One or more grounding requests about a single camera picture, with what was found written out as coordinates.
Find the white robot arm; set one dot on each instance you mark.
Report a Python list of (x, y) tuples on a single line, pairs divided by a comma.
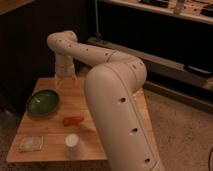
[(109, 90)]

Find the orange carrot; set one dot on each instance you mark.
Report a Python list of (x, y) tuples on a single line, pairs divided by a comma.
[(72, 120)]

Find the white paper cup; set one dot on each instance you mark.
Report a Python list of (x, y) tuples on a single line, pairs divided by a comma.
[(74, 146)]

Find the clear plastic wrapped packet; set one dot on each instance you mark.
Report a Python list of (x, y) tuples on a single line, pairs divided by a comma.
[(32, 143)]

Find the wooden table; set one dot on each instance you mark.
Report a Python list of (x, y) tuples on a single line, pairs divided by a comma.
[(51, 128)]

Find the wooden shelf with items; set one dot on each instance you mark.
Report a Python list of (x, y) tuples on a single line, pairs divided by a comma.
[(183, 9)]

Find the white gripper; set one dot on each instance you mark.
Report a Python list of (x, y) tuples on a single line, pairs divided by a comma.
[(64, 67)]

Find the vertical metal pole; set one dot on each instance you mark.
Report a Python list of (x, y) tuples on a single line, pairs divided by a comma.
[(98, 34)]

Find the green ceramic bowl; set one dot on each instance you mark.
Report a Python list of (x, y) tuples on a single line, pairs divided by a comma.
[(42, 103)]

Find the grey baseboard heater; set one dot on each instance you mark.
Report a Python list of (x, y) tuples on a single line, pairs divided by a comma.
[(160, 66)]

